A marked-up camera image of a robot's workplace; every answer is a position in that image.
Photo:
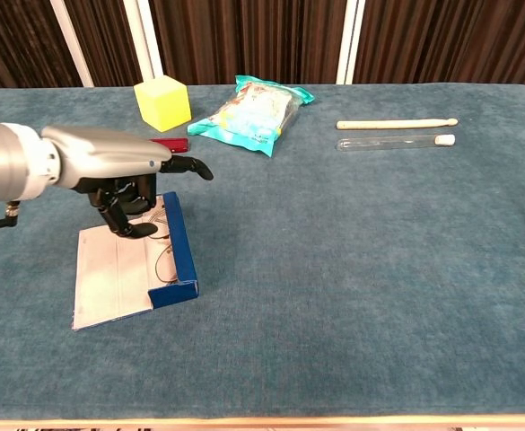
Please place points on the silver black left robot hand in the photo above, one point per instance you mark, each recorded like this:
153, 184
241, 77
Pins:
105, 155

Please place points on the thin wire-frame eyeglasses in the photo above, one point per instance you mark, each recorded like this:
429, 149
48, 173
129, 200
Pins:
163, 262

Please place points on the blue printed glasses case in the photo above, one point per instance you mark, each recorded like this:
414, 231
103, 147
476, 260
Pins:
109, 278

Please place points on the red white folded fan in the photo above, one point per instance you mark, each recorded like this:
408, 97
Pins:
172, 144

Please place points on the yellow foam cube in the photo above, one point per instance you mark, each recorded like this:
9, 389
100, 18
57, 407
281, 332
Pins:
163, 105

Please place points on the teal clear snack bag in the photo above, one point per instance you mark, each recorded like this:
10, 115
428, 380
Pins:
244, 121

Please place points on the dark brown curtain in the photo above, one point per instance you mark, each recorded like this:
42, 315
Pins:
244, 40

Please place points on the teal table cloth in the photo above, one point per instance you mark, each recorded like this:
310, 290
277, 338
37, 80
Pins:
334, 269

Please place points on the wooden drumstick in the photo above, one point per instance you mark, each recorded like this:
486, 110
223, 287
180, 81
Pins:
387, 124

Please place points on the glass tube white stopper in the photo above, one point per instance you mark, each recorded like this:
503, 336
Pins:
443, 140

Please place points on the white frame post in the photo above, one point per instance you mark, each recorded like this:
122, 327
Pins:
351, 45
72, 45
143, 45

